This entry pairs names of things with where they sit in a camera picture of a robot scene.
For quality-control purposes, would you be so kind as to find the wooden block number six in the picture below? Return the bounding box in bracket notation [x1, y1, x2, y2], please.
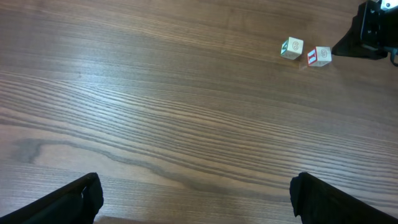
[280, 37, 304, 60]

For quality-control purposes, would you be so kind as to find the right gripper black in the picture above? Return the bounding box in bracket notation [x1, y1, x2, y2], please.
[331, 0, 397, 60]

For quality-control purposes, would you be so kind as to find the wooden block number nine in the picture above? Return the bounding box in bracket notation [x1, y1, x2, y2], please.
[307, 46, 332, 67]

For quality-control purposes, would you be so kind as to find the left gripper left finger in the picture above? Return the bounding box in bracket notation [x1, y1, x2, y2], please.
[1, 172, 104, 224]

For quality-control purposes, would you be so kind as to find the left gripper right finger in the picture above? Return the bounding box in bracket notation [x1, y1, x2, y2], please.
[289, 172, 397, 224]

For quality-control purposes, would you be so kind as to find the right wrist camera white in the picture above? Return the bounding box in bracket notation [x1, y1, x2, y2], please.
[380, 0, 398, 11]

